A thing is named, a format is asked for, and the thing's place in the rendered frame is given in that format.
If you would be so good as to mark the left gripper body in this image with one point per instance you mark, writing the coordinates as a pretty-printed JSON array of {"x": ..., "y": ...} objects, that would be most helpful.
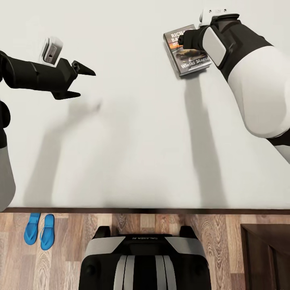
[{"x": 57, "y": 79}]

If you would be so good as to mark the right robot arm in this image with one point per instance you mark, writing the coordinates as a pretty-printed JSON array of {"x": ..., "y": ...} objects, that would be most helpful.
[{"x": 257, "y": 72}]

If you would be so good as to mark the hardback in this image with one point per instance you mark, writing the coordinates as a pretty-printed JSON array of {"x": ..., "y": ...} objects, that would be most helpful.
[{"x": 186, "y": 61}]

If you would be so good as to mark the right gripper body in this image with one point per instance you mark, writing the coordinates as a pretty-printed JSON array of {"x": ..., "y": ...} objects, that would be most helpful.
[{"x": 191, "y": 39}]

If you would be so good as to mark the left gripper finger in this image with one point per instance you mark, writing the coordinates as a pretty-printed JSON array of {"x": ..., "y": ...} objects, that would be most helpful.
[
  {"x": 70, "y": 94},
  {"x": 81, "y": 69}
]

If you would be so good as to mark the sandal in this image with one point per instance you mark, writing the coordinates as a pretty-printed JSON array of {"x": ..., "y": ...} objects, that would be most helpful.
[
  {"x": 31, "y": 231},
  {"x": 47, "y": 239}
]

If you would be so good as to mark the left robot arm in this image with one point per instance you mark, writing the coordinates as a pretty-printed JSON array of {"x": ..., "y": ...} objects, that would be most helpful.
[{"x": 41, "y": 76}]

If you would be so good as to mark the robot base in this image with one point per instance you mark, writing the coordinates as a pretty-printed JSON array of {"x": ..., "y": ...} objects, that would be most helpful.
[{"x": 186, "y": 252}]

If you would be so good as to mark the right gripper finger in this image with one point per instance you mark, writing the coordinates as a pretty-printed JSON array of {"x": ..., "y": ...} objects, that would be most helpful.
[{"x": 181, "y": 39}]

